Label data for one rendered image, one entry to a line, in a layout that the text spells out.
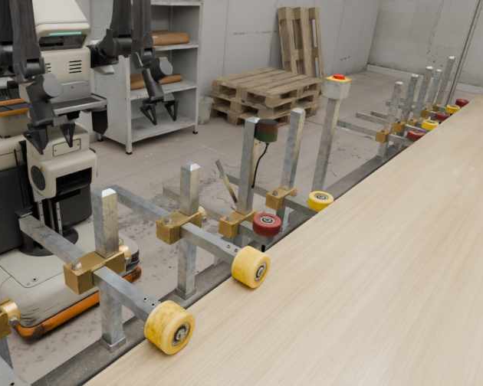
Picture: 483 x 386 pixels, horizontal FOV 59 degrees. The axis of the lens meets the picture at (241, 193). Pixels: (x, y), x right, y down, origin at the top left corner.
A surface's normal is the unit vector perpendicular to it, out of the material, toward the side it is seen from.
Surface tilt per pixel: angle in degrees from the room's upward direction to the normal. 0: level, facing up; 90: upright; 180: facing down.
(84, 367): 0
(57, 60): 98
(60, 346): 0
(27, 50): 92
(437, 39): 90
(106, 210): 90
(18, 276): 0
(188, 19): 90
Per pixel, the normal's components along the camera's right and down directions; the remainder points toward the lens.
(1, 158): 0.79, 0.35
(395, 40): -0.61, 0.32
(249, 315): 0.09, -0.88
